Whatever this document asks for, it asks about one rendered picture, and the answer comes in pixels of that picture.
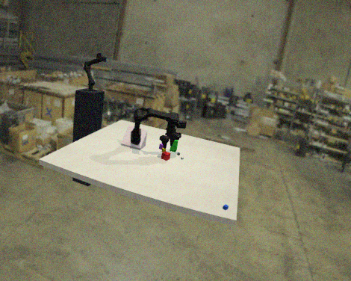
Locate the red block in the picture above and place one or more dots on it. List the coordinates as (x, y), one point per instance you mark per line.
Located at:
(165, 156)

